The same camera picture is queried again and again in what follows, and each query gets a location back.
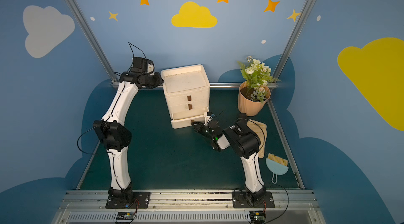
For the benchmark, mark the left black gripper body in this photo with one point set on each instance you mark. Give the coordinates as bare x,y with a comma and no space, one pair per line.
157,80

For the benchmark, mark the left circuit board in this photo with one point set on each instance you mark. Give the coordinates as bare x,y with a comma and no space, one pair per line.
125,217

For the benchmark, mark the flower plant in pot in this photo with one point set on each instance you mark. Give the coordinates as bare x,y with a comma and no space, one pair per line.
254,92

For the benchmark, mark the white three-drawer cabinet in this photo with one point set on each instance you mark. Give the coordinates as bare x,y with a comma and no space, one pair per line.
187,93

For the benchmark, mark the beige work gloves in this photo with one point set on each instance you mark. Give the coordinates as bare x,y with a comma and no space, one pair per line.
260,129

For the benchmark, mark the aluminium front rail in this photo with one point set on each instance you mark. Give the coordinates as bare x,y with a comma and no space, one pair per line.
292,206

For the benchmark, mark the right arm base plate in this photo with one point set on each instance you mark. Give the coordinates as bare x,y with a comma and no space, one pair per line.
240,199

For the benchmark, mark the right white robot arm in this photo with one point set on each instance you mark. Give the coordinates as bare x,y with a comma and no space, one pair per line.
245,143

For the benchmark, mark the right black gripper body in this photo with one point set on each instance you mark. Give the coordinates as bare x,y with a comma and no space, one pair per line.
203,128

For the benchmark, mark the blue hand brush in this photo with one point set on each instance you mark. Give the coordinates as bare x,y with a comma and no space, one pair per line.
277,165

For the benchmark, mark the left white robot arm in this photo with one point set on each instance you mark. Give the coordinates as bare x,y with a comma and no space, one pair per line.
115,137

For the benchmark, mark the right circuit board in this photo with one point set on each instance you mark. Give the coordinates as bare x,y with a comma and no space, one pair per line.
257,217

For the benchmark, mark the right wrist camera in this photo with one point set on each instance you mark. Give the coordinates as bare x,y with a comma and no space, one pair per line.
208,116

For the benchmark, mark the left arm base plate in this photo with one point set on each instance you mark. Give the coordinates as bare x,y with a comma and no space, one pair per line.
132,200

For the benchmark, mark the circuit board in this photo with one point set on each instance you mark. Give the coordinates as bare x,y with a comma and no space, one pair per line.
257,217
125,217

